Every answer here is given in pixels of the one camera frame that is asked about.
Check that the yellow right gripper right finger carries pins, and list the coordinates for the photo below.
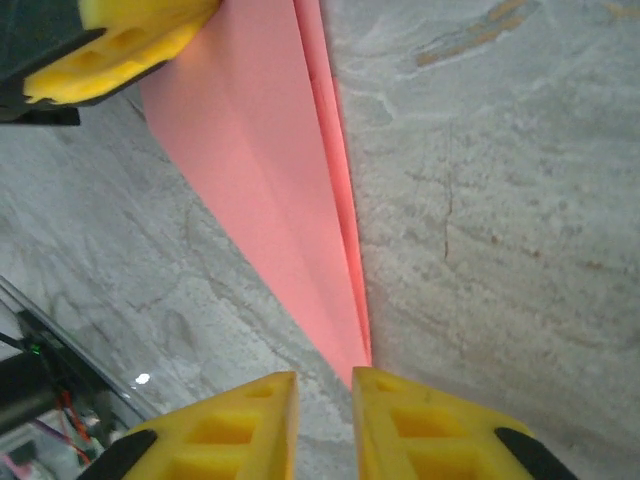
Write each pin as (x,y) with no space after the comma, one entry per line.
(430,440)

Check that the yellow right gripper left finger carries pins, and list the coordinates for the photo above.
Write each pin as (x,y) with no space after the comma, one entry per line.
(225,440)

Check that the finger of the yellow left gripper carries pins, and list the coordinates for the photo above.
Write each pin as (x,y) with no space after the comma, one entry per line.
(160,10)
(110,65)

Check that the pink paper sheet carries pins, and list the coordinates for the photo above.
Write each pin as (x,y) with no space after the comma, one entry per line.
(260,150)

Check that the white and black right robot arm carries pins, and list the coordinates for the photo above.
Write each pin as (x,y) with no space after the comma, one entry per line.
(25,395)

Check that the long aluminium mounting rail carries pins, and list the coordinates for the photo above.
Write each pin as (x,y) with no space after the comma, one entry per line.
(120,395)

